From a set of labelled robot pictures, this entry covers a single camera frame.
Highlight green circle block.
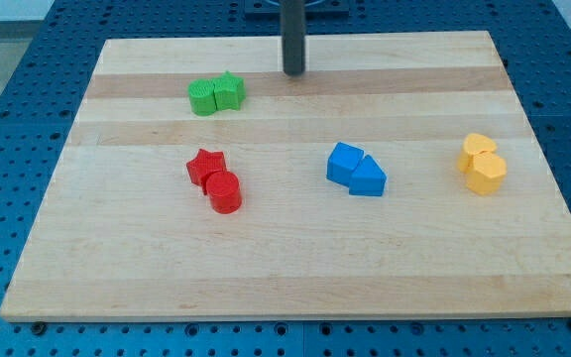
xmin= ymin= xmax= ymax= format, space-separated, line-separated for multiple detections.
xmin=187 ymin=78 xmax=217 ymax=116

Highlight yellow hexagon block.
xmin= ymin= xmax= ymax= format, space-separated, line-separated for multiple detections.
xmin=466 ymin=152 xmax=508 ymax=195

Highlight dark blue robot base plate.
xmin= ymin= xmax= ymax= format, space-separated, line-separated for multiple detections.
xmin=241 ymin=0 xmax=351 ymax=19

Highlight blue cube block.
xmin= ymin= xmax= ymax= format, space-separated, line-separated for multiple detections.
xmin=326 ymin=142 xmax=364 ymax=186

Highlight green star block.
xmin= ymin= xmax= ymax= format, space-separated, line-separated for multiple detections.
xmin=213 ymin=71 xmax=246 ymax=110

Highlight wooden board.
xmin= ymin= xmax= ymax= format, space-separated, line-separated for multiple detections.
xmin=0 ymin=31 xmax=571 ymax=322

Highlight red star block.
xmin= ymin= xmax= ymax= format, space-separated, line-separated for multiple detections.
xmin=186 ymin=149 xmax=227 ymax=195

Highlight blue triangle block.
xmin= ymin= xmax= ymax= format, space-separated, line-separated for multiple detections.
xmin=348 ymin=155 xmax=387 ymax=196

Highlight yellow heart block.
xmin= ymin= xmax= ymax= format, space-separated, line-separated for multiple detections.
xmin=457 ymin=133 xmax=498 ymax=173

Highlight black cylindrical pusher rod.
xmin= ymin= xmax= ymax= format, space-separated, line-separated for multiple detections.
xmin=280 ymin=0 xmax=306 ymax=76

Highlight red circle block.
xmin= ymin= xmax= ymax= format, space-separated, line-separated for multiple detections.
xmin=206 ymin=171 xmax=242 ymax=214

